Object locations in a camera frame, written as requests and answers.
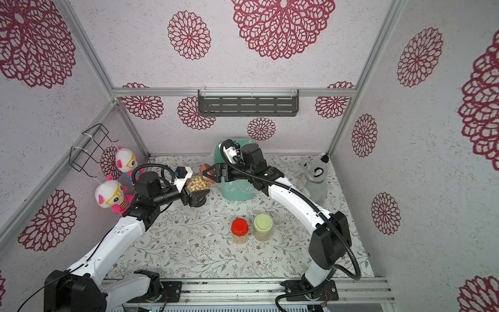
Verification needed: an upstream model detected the plush toy blue dotted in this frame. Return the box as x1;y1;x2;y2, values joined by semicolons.
114;146;139;180

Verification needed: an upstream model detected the green trash bin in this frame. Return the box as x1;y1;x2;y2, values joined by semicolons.
214;139;257;201

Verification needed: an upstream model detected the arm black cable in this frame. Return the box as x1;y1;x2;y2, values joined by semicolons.
219;141;362;312
131;162;177;192

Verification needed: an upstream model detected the green lid peanut jar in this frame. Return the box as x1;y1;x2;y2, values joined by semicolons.
253;214;274;241

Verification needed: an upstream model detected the dark grey wall shelf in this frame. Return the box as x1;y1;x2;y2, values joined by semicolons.
198;89;300;117

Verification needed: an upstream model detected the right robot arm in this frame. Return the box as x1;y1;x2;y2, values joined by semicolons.
201;139;361;287

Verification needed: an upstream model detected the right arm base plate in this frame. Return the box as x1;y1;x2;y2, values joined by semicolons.
281;280;339;302

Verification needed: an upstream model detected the black wire wall rack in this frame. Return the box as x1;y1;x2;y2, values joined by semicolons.
68;123;120;178

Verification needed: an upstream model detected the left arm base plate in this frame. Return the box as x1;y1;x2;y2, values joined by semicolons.
127;281;183;304

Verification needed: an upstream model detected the glass peanut jar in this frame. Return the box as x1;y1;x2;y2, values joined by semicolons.
187;174;212;193

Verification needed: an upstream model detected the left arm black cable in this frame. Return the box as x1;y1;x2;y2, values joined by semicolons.
131;162;177;192

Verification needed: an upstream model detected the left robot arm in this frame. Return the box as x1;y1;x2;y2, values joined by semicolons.
43;167;210;311

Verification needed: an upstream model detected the plush toy red striped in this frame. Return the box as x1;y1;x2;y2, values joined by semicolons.
94;175;134;217

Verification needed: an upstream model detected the grey husky plush toy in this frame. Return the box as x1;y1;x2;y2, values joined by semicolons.
298;153;330;205

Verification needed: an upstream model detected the brown jar lid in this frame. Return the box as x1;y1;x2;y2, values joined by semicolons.
200;163;216;183

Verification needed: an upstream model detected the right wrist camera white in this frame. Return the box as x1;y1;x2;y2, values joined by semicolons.
222;140;242;165

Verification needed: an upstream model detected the red lid peanut jar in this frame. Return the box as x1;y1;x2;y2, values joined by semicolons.
231;218;249;244

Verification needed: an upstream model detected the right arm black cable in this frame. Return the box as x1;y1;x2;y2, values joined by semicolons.
219;141;362;312

